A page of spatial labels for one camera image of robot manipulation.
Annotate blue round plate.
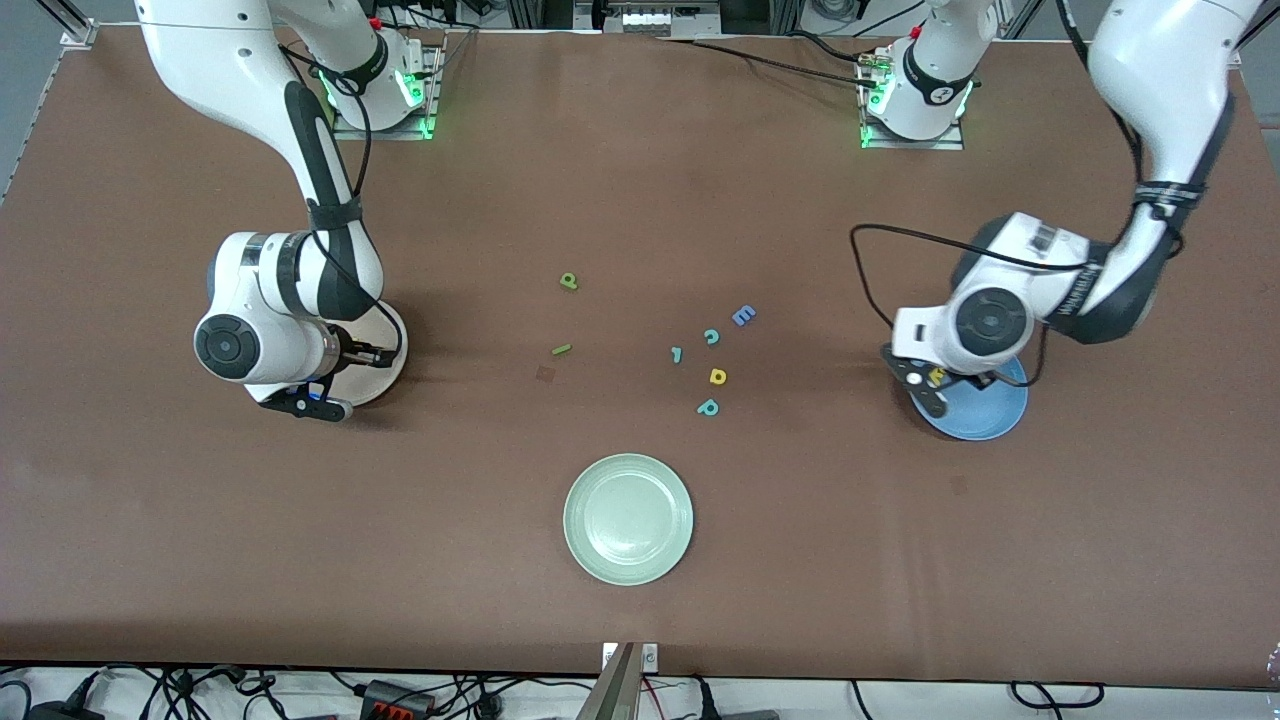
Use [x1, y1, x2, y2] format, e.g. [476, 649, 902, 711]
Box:
[912, 355, 1029, 442]

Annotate aluminium corner post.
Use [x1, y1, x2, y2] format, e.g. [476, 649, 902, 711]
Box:
[35, 0, 99, 51]
[1228, 0, 1280, 69]

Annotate beige brown round plate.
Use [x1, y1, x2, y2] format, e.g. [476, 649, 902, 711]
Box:
[325, 300, 410, 409]

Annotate orange black connector block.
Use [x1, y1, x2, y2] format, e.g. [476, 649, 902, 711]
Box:
[360, 680, 438, 717]

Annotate silver power strip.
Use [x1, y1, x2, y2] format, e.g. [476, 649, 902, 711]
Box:
[600, 0, 723, 39]

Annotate grey metal camera pole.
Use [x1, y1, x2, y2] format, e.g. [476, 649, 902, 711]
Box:
[575, 643, 641, 720]

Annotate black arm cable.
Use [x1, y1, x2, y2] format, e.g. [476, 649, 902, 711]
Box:
[280, 40, 406, 369]
[850, 0, 1151, 389]

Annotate pale green round plate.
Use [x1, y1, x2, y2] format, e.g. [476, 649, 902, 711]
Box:
[563, 453, 695, 587]

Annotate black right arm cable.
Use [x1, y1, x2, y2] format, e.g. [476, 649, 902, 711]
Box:
[280, 40, 406, 369]

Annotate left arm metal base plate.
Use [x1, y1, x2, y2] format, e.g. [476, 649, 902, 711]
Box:
[860, 45, 967, 152]

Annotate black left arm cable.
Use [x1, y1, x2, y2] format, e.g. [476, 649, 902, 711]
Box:
[850, 0, 1151, 389]

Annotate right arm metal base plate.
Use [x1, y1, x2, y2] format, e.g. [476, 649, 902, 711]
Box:
[330, 40, 446, 142]

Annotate thin black table cable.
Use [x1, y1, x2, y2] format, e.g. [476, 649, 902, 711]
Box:
[660, 36, 883, 89]

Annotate black looped floor cable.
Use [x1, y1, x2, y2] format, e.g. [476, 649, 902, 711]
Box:
[1009, 681, 1107, 709]

